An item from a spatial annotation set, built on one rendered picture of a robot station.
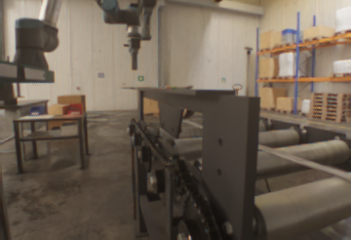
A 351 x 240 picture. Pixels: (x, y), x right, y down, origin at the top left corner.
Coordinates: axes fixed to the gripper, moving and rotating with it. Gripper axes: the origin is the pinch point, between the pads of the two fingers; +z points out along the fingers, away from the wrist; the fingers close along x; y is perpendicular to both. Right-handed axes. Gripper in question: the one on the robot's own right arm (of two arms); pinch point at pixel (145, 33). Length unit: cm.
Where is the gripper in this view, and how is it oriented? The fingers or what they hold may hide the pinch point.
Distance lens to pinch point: 79.9
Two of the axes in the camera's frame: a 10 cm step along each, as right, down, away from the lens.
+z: 0.0, 9.9, 1.0
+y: -9.5, 0.3, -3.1
